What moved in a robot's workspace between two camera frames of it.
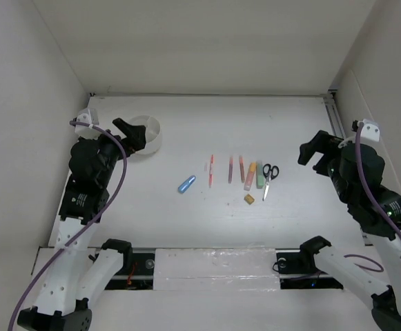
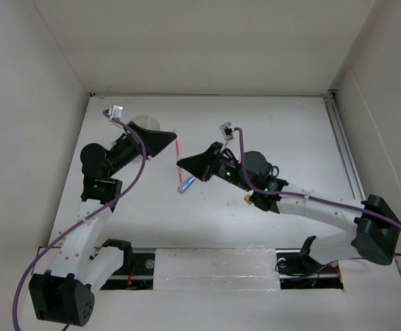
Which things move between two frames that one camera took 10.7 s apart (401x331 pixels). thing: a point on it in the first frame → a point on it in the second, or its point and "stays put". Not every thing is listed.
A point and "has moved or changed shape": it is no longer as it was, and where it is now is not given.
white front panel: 247,269 stays put
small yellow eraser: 248,198 stays put
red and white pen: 210,181 has moved or changed shape
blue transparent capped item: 186,185 stays put
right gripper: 323,142 → 199,165
